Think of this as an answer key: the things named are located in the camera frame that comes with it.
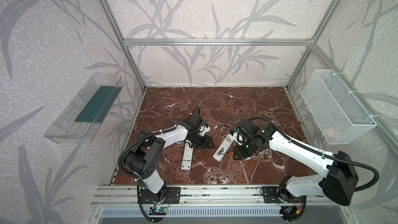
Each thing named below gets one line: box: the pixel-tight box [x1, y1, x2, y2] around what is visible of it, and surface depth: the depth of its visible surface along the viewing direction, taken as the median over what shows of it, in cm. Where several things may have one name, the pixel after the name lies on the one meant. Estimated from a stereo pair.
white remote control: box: [212, 132, 234, 162], surface depth 88 cm
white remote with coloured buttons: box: [180, 139, 194, 171], surface depth 86 cm
